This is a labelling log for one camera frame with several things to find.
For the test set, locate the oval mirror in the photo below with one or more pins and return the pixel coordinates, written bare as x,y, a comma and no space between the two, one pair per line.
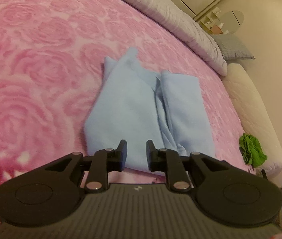
230,21

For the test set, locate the white vanity shelf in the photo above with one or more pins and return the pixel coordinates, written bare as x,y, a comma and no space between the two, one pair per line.
213,27

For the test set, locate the white padded headboard cushion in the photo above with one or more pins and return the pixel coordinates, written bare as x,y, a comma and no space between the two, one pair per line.
253,109

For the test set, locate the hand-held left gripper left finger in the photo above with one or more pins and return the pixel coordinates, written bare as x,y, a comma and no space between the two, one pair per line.
121,154

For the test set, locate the grey pillow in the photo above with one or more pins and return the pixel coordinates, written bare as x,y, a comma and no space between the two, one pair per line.
233,47

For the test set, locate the light blue sweatshirt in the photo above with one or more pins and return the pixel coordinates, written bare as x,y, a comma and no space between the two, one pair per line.
131,104

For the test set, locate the green knit garment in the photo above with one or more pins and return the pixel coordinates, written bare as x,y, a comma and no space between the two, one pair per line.
253,149

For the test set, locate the grey striped quilt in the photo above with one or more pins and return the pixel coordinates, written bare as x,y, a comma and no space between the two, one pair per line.
175,17

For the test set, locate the pink floral blanket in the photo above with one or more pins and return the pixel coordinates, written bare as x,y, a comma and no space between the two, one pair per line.
31,54

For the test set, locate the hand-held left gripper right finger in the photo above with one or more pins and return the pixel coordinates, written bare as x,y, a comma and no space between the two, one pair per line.
152,154

